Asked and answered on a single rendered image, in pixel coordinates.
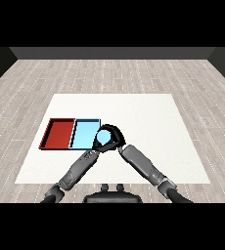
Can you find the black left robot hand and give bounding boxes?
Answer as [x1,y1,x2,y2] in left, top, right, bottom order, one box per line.
[91,130,118,154]

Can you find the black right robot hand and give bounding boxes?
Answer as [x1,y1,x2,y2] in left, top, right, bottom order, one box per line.
[99,123,127,149]

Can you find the small blue can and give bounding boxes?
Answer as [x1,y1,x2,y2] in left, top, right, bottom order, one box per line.
[95,129,113,146]

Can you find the light blue shallow open box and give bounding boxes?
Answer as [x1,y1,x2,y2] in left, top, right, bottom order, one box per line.
[67,118,102,151]

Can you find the red shallow open box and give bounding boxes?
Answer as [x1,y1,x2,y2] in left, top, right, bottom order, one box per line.
[38,117,77,151]

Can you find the dark grey robot body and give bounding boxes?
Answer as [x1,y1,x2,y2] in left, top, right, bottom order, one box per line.
[82,184,144,204]

